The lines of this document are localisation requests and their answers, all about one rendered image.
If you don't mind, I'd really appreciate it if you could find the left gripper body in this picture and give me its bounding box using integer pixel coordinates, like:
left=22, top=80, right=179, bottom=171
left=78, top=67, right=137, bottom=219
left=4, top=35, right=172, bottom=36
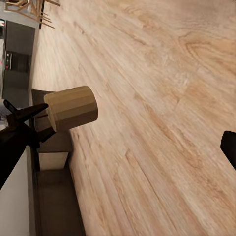
left=0, top=114, right=40, bottom=149

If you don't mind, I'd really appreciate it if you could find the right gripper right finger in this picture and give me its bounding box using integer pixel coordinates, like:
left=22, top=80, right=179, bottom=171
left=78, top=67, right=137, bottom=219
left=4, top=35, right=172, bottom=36
left=220, top=130, right=236, bottom=170

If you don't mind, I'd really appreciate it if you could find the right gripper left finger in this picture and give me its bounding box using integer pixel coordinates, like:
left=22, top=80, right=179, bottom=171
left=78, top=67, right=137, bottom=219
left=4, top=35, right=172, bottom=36
left=0, top=130, right=27, bottom=189

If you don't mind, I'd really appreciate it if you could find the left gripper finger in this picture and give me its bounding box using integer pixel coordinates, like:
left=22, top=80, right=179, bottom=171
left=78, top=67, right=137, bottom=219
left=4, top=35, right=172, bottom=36
left=13, top=103, right=48, bottom=131
left=30, top=127, right=55, bottom=142

